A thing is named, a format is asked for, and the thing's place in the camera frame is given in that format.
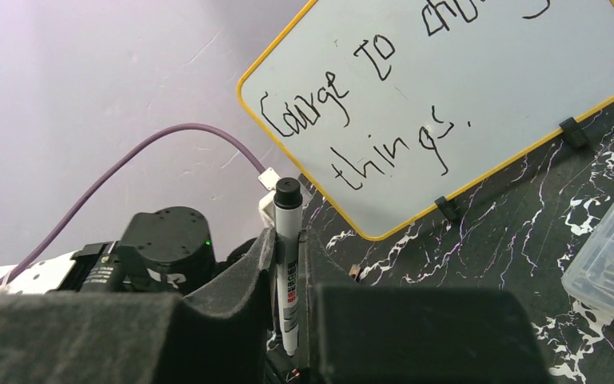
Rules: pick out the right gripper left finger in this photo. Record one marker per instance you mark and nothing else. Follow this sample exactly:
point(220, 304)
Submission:
point(217, 334)

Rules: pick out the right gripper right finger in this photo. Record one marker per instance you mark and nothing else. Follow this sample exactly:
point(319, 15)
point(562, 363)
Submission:
point(353, 333)

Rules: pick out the black marker cap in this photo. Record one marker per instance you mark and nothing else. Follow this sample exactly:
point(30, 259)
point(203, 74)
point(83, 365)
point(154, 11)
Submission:
point(288, 195)

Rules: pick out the white whiteboard marker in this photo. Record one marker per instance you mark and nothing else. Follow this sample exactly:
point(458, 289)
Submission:
point(288, 228)

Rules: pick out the yellow framed whiteboard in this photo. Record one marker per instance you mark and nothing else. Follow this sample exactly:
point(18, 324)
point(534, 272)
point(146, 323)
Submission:
point(387, 106)

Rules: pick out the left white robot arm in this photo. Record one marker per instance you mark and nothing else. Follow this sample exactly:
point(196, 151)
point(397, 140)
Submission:
point(169, 250)

